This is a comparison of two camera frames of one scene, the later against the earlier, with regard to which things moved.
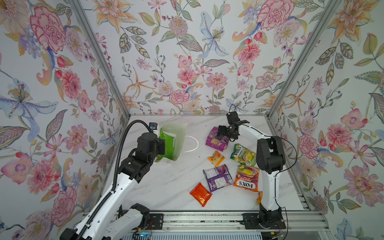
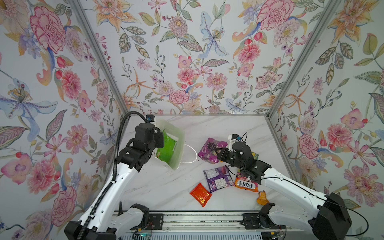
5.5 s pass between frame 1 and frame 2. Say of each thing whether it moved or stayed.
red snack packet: stayed
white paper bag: moved
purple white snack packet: stayed
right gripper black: moved
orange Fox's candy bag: stayed
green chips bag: stayed
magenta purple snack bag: moved
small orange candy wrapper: stayed
